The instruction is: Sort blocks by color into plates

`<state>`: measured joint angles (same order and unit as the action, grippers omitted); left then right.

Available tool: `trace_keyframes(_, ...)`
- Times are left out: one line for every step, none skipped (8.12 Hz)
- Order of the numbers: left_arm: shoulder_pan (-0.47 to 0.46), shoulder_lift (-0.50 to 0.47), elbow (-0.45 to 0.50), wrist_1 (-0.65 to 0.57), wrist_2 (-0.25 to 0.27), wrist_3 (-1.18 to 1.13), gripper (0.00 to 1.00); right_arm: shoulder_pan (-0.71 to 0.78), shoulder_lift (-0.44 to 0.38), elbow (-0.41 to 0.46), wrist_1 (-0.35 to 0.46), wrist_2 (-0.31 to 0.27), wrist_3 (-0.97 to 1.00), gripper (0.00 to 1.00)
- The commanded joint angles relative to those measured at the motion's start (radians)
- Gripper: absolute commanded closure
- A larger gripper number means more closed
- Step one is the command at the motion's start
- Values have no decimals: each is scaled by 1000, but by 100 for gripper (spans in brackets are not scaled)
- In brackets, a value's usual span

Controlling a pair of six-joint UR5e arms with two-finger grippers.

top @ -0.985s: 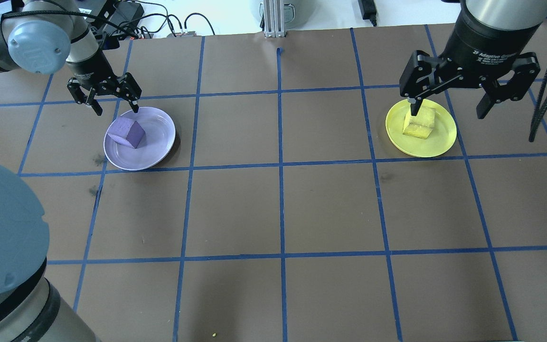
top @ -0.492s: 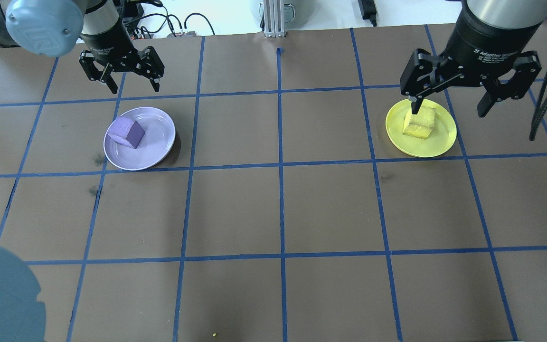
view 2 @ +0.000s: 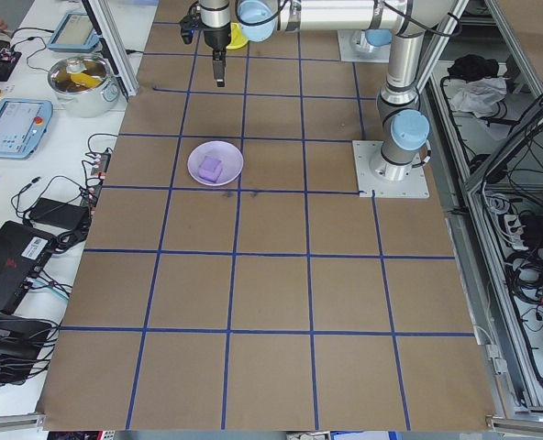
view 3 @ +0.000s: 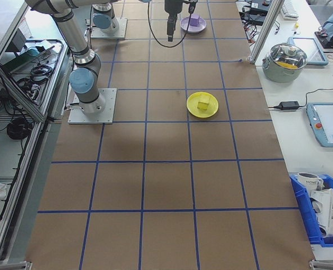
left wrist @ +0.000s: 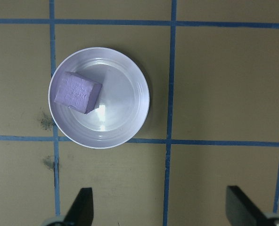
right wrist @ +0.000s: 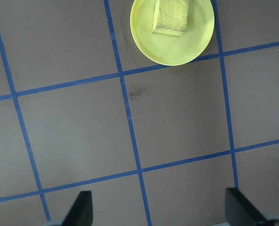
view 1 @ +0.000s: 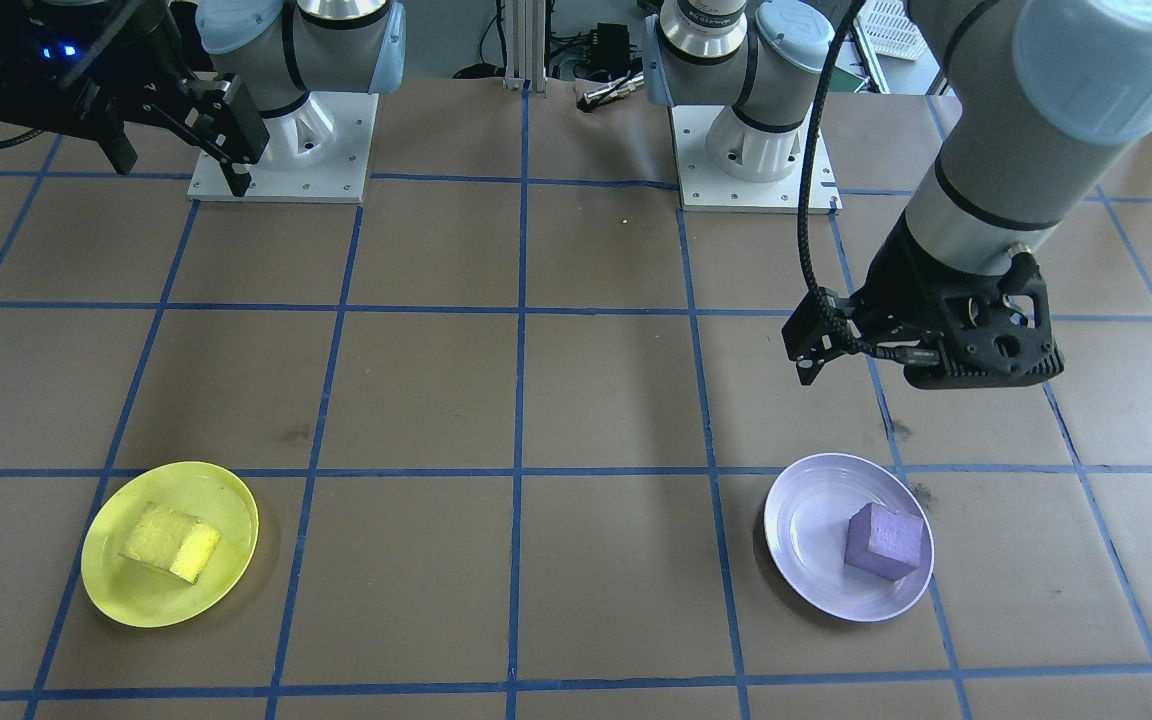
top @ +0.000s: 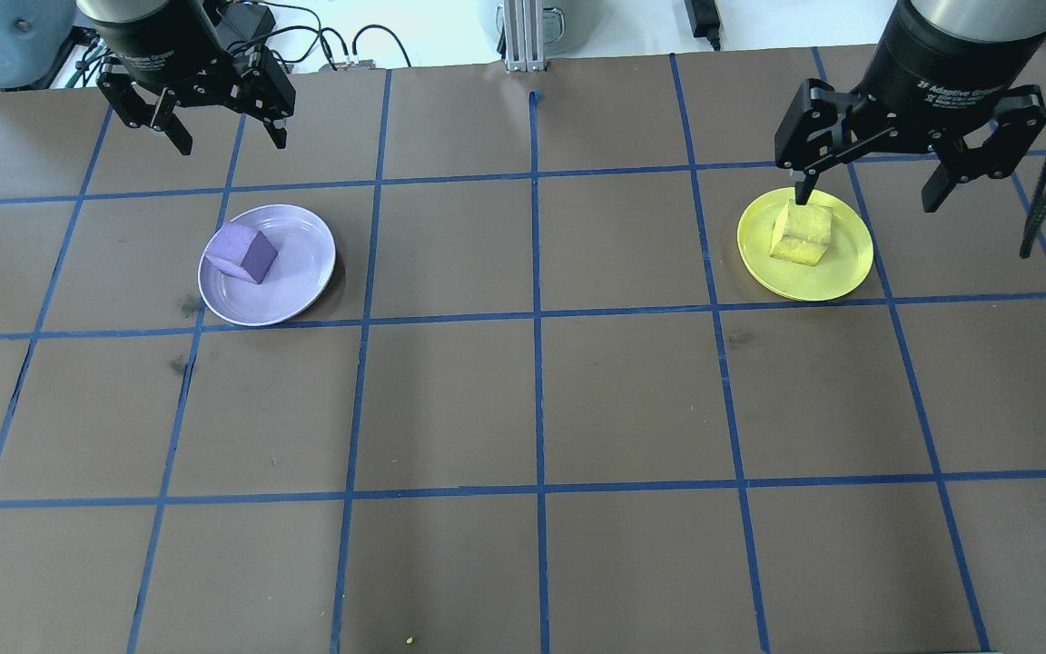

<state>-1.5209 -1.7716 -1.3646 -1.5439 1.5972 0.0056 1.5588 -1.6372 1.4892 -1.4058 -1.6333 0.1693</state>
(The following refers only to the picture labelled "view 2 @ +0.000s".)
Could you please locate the black power brick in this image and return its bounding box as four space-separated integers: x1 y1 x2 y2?
521 213 543 240

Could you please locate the white power strip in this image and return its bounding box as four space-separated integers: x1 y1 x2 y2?
500 213 526 251

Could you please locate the blue-framed teach pendant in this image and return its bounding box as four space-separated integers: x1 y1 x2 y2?
0 98 54 160
47 11 101 51

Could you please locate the stainless steel pot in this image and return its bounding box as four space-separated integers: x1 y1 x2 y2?
47 53 119 119

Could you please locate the aluminium profile bar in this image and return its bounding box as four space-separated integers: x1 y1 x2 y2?
484 414 543 435
0 412 47 435

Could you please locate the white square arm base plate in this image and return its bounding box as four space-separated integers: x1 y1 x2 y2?
338 30 392 63
352 139 431 201

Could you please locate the V-shaped metal bar frame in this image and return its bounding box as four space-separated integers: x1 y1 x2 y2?
425 0 543 421

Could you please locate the purple foam block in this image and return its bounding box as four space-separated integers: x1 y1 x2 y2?
197 155 224 182

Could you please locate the lilac plate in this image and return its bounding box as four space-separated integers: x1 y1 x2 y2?
187 140 245 188

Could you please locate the black power adapter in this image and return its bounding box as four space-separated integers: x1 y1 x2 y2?
27 197 90 229

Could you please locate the white cloth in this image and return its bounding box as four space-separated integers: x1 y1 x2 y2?
449 76 509 118

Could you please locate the black USB hub strip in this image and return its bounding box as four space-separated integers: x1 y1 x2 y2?
83 150 113 203

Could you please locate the glass pot lid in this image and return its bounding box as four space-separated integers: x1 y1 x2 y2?
49 54 112 93

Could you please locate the metal hinge bracket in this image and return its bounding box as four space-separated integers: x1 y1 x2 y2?
484 343 507 375

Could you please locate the black cloth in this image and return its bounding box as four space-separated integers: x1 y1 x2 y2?
446 53 501 83

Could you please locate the black flat electronic device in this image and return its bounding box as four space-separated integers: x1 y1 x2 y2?
0 315 58 361

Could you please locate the black laptop with red logo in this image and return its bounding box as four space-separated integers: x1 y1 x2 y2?
0 218 58 317

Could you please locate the coiled black cable bundle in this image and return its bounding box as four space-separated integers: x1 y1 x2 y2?
504 247 543 304

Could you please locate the aluminium profile post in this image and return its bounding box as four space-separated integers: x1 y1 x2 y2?
81 0 139 96

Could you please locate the yellow plate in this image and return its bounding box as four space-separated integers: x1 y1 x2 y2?
227 22 250 50

